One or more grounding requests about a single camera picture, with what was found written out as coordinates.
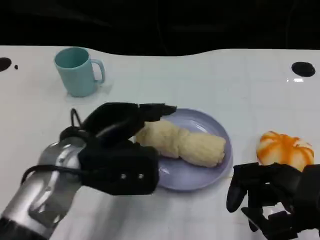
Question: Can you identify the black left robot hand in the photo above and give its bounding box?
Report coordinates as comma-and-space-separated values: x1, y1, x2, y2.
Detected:
81, 102, 178, 145

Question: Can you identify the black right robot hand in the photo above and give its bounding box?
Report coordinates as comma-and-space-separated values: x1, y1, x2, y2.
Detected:
225, 162, 309, 240

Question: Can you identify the beige towel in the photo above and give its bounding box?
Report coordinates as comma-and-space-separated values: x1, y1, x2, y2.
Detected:
134, 119, 227, 168

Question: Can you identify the orange and white bread roll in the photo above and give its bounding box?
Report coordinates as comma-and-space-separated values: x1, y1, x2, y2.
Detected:
256, 130, 315, 172

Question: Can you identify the pale green mug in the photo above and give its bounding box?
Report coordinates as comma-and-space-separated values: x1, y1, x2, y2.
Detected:
54, 47, 106, 98

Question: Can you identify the lilac plate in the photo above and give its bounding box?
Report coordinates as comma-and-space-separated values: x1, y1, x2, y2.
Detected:
143, 107, 233, 192

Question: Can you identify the black round table grommet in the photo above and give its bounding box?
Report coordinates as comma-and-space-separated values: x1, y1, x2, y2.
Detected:
0, 57, 12, 73
291, 61, 316, 77

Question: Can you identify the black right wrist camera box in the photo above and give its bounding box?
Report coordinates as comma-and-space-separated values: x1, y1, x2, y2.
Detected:
298, 163, 320, 231

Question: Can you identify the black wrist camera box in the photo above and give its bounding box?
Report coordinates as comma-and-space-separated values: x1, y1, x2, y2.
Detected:
298, 163, 320, 231
78, 139, 160, 196

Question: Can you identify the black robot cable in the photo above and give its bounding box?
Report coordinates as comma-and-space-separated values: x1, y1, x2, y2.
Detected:
70, 108, 85, 131
20, 164, 85, 186

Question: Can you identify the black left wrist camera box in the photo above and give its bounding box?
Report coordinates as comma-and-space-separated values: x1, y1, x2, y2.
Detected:
78, 139, 160, 196

